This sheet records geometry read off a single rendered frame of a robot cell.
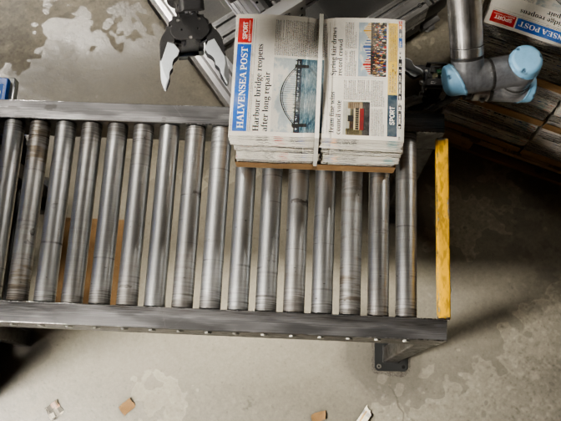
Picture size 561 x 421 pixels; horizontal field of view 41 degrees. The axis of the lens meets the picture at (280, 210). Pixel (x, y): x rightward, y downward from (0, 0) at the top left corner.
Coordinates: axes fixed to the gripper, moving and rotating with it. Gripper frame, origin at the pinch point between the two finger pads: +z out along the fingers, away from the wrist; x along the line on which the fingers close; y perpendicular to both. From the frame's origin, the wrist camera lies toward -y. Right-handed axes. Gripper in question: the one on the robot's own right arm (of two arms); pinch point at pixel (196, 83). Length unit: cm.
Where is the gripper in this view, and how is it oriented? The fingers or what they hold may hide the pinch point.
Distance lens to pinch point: 140.3
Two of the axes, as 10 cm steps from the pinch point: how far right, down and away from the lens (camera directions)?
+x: -9.8, 1.1, -1.5
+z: 1.4, 9.6, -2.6
